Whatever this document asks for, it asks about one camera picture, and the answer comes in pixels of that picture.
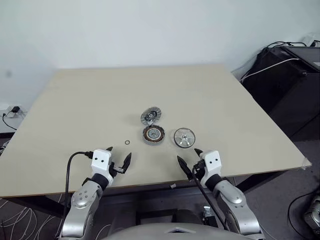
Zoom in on silver device on floor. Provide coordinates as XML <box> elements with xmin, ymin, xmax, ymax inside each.
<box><xmin>303</xmin><ymin>194</ymin><xmax>320</xmax><ymax>230</ymax></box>

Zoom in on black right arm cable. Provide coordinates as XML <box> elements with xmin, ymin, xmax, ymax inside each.
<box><xmin>192</xmin><ymin>166</ymin><xmax>230</xmax><ymax>232</ymax></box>

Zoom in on white object behind case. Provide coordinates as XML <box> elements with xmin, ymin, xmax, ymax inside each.
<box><xmin>302</xmin><ymin>32</ymin><xmax>320</xmax><ymax>48</ymax></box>

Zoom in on white floor cables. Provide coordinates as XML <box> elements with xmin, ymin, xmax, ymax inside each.
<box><xmin>0</xmin><ymin>198</ymin><xmax>63</xmax><ymax>240</ymax></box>

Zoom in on black adapter cable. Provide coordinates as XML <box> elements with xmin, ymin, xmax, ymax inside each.
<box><xmin>2</xmin><ymin>111</ymin><xmax>18</xmax><ymax>131</ymax></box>

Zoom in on black equipment case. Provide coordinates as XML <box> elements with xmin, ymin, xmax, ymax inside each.
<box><xmin>231</xmin><ymin>41</ymin><xmax>320</xmax><ymax>143</ymax></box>

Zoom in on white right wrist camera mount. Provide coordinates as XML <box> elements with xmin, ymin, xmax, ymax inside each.
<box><xmin>200</xmin><ymin>149</ymin><xmax>223</xmax><ymax>189</ymax></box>

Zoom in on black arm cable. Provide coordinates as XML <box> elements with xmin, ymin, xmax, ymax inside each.
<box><xmin>58</xmin><ymin>151</ymin><xmax>94</xmax><ymax>238</ymax></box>
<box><xmin>192</xmin><ymin>166</ymin><xmax>230</xmax><ymax>232</ymax></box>

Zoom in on small metal bracket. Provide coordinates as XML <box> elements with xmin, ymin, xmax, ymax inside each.
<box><xmin>201</xmin><ymin>205</ymin><xmax>216</xmax><ymax>226</ymax></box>

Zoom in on black floor cable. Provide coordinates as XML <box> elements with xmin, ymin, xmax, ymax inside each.
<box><xmin>288</xmin><ymin>186</ymin><xmax>320</xmax><ymax>235</ymax></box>

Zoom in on clear tape piece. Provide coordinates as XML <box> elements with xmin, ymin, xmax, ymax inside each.
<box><xmin>301</xmin><ymin>157</ymin><xmax>313</xmax><ymax>171</ymax></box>

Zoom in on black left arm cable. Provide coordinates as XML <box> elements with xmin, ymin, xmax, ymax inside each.
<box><xmin>58</xmin><ymin>151</ymin><xmax>94</xmax><ymax>238</ymax></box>

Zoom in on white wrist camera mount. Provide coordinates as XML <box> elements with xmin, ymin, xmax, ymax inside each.
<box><xmin>90</xmin><ymin>148</ymin><xmax>114</xmax><ymax>186</ymax></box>
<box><xmin>200</xmin><ymin>149</ymin><xmax>223</xmax><ymax>189</ymax></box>

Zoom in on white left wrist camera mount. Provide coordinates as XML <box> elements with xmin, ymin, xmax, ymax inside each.
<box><xmin>90</xmin><ymin>148</ymin><xmax>114</xmax><ymax>186</ymax></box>

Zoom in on black cable on case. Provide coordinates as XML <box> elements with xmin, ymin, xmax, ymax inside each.
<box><xmin>266</xmin><ymin>40</ymin><xmax>309</xmax><ymax>49</ymax></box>

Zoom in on grey robot torso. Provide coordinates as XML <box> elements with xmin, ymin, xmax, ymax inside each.
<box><xmin>99</xmin><ymin>223</ymin><xmax>241</xmax><ymax>240</ymax></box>

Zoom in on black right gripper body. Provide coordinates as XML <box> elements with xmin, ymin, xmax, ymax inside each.
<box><xmin>192</xmin><ymin>159</ymin><xmax>208</xmax><ymax>180</ymax></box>

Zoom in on silver rotor disc black rim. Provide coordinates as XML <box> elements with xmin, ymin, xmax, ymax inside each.
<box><xmin>173</xmin><ymin>127</ymin><xmax>196</xmax><ymax>149</ymax></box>

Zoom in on white power strip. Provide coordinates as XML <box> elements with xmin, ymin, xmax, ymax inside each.
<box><xmin>3</xmin><ymin>105</ymin><xmax>27</xmax><ymax>118</ymax></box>

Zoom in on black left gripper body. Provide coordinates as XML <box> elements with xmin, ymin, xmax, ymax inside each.
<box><xmin>109</xmin><ymin>161</ymin><xmax>126</xmax><ymax>179</ymax></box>

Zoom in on white cable on case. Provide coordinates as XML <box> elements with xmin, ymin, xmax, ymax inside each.
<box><xmin>240</xmin><ymin>57</ymin><xmax>300</xmax><ymax>82</ymax></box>

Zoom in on silver finned rotor disc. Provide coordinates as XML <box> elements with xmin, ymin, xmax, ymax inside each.
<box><xmin>140</xmin><ymin>105</ymin><xmax>163</xmax><ymax>126</ymax></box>

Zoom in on copper wound stator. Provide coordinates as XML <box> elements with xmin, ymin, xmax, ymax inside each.
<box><xmin>142</xmin><ymin>123</ymin><xmax>165</xmax><ymax>146</ymax></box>

